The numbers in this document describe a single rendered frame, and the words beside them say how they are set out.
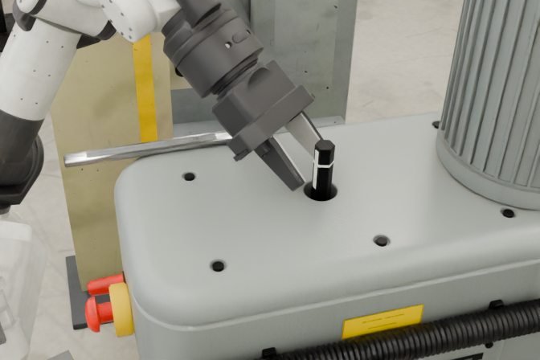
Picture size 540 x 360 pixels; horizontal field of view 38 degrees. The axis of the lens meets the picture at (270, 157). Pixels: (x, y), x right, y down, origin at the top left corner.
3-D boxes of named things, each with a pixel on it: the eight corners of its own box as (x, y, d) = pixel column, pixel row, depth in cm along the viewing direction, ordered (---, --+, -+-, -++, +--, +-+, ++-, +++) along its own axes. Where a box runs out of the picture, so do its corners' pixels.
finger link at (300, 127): (334, 156, 85) (298, 112, 85) (317, 167, 87) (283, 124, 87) (341, 149, 86) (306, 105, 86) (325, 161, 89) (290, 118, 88)
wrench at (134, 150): (66, 173, 87) (64, 168, 86) (63, 153, 90) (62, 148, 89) (274, 142, 93) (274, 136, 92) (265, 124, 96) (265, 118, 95)
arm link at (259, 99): (285, 123, 92) (222, 44, 92) (333, 84, 85) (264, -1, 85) (220, 176, 84) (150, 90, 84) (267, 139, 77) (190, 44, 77)
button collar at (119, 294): (118, 349, 87) (112, 312, 84) (112, 309, 92) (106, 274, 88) (136, 345, 88) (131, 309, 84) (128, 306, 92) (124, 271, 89)
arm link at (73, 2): (173, -30, 95) (113, -35, 111) (98, -64, 89) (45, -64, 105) (147, 52, 96) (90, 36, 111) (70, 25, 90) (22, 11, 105)
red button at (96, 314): (89, 341, 87) (84, 317, 84) (85, 315, 90) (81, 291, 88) (119, 335, 88) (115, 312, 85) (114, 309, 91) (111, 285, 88)
